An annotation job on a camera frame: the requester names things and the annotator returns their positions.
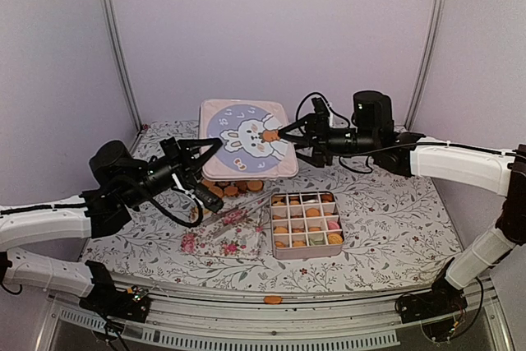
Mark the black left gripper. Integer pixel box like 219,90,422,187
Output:
120,136,223,209

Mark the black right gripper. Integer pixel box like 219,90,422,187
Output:
277,113,378,169

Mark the silver metal tin lid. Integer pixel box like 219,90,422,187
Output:
199,99,298,182

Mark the floral cookie tray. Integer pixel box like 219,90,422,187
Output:
179,179,265,259

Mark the pink divided cookie tin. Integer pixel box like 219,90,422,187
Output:
270,191,344,261

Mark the green round cookie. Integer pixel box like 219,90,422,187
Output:
308,233,325,246

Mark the dotted tan sandwich cookie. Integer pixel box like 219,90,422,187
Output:
326,233,344,245

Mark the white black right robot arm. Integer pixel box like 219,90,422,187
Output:
278,90,525,323

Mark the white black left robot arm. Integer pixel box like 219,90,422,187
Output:
1,138,224,323

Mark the fallen orange cookie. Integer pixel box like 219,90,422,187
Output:
264,295,283,305

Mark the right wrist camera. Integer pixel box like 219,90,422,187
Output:
311,96,333,127

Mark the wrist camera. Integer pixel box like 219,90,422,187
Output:
311,96,333,127
183,183,224,213

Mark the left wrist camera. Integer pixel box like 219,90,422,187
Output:
183,183,224,213

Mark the aluminium front rail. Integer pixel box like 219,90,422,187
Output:
35,278,518,350

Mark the aluminium left corner post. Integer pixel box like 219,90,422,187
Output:
100,0,137,121

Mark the aluminium corner post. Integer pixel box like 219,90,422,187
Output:
100,0,137,121
404,0,446,130

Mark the aluminium right corner post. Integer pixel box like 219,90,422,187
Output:
404,0,446,130

